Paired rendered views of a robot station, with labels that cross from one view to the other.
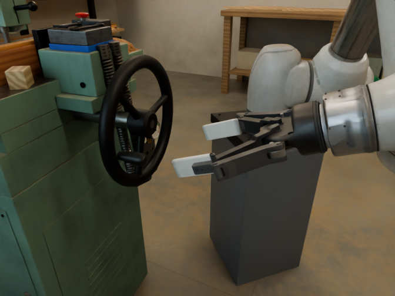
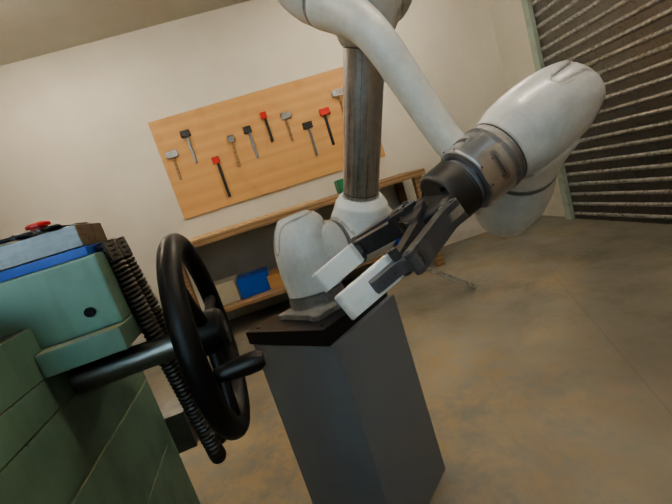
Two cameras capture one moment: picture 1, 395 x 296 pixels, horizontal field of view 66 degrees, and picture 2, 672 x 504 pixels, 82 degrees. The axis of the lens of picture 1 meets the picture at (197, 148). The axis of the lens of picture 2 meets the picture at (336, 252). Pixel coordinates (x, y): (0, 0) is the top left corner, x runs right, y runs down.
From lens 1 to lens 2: 26 cm
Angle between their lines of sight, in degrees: 35
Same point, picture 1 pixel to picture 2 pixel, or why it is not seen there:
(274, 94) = (318, 262)
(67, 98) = (65, 348)
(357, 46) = (371, 182)
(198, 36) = not seen: hidden behind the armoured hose
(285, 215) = (402, 404)
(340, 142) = (497, 177)
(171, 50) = not seen: hidden behind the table
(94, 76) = (110, 287)
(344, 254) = (471, 421)
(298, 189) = (398, 362)
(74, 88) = (73, 327)
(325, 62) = (350, 210)
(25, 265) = not seen: outside the picture
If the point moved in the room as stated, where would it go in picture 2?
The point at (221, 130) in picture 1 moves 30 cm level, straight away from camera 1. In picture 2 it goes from (339, 268) to (269, 260)
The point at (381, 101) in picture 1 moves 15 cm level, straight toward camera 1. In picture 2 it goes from (506, 122) to (596, 90)
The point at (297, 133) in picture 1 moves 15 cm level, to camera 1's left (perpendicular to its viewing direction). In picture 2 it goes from (453, 190) to (351, 232)
